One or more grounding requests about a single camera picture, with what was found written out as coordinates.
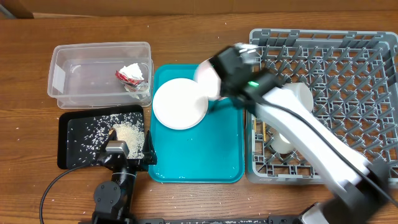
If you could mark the pink plate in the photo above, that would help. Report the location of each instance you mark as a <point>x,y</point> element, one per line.
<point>180,104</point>

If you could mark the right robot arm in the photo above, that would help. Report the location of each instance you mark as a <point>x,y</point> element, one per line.
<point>360,187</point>

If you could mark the rice food scraps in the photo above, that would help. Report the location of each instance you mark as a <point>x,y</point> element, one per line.
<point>86,135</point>

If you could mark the wooden chopstick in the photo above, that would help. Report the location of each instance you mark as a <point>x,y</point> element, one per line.
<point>264,131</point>
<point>254,125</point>

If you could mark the grey dishwasher rack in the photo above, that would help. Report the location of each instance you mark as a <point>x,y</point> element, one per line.
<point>352,76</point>

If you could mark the black bar at table edge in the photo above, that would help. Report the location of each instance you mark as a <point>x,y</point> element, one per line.
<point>272,219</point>

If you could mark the white napkin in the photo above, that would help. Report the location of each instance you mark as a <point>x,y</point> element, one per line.
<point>132,72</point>

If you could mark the pink bowl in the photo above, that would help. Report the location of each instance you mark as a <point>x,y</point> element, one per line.
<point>208,81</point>

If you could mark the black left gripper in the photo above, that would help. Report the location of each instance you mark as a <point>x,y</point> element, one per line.
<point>149,156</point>

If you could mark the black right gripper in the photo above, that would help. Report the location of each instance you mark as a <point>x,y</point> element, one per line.
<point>226,88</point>

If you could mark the white paper cup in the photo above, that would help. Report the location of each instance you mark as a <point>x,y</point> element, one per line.
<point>281,145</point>

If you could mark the grey bowl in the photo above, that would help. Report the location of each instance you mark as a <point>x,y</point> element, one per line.
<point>302,93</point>

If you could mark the clear plastic bin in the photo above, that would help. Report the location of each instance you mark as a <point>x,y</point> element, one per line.
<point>83,75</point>

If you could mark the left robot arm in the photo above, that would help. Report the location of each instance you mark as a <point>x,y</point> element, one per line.
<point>113,198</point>

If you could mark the red snack wrapper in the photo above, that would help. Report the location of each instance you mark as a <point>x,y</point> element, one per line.
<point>132,85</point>

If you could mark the teal plastic tray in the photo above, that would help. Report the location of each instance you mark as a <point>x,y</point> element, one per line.
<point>210,152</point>

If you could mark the black food waste tray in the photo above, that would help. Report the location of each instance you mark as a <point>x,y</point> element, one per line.
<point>62,160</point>

